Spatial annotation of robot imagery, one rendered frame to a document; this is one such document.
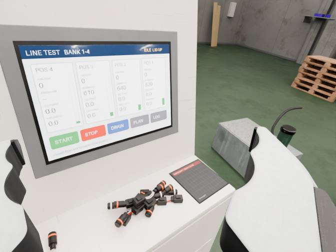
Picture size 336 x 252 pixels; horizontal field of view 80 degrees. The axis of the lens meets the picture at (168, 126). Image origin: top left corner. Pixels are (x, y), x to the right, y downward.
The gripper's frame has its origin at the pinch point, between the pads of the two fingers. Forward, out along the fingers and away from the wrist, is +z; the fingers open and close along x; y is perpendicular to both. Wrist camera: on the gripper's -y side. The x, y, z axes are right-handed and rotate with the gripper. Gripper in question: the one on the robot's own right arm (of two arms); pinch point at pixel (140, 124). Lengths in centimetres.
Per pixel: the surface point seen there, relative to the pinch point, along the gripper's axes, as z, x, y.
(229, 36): 1128, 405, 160
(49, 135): 32.3, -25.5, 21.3
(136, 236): 20, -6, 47
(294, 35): 895, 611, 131
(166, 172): 45, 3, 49
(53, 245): 17, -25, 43
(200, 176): 43, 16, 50
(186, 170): 46, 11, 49
